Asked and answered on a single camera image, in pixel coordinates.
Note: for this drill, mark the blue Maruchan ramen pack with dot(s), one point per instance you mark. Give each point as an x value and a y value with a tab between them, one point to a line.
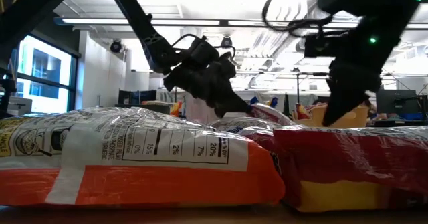
234	123
273	102
254	100

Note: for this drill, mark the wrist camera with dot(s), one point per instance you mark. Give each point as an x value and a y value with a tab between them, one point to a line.
204	51
319	47

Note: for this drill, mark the black ceiling spotlight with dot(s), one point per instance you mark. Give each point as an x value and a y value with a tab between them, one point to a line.
116	47
226	40

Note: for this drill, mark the ceiling light strip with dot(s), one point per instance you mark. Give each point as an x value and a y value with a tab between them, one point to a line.
247	23
93	21

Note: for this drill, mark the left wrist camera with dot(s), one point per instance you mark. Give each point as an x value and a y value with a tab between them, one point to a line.
204	51

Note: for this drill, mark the black metal rack frame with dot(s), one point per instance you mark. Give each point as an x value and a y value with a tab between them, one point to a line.
311	73

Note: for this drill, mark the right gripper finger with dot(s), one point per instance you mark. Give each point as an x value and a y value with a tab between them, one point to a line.
362	98
337	107

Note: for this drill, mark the teal plastic bin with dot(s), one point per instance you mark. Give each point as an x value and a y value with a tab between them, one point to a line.
150	108

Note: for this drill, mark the black computer monitor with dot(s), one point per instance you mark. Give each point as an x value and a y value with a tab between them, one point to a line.
396	100
133	97

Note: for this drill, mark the large window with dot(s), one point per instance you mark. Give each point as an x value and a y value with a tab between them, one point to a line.
43	67

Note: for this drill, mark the small white cabinet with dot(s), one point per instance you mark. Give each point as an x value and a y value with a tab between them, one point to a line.
20	105

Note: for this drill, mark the yellow-orange plastic bin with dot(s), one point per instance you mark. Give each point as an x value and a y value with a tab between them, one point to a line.
354	120

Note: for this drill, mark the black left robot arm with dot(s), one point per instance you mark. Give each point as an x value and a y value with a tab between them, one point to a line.
147	33

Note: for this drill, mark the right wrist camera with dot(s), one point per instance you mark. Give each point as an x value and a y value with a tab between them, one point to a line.
319	47

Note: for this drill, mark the dark red Maruchan ramen pack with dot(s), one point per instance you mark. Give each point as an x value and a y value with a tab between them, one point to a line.
301	112
274	115
351	164

